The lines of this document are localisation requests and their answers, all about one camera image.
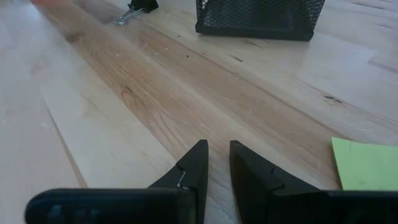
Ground black mesh desk organizer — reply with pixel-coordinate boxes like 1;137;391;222
195;0;326;42

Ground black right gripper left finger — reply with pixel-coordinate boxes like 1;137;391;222
24;139;209;224

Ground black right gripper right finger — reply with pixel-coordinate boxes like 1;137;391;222
229;140;398;224

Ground green sticky note pad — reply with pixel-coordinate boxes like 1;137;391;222
330;136;398;191

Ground black binder clip silver handles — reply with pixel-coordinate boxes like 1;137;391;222
113;0;159;26

